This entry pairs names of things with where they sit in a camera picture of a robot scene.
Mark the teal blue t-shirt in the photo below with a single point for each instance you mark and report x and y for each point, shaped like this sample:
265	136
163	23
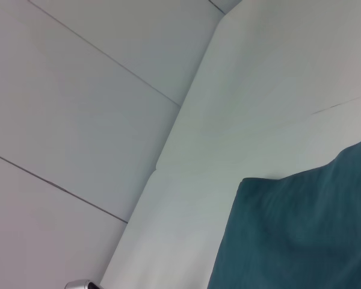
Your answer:
304	225

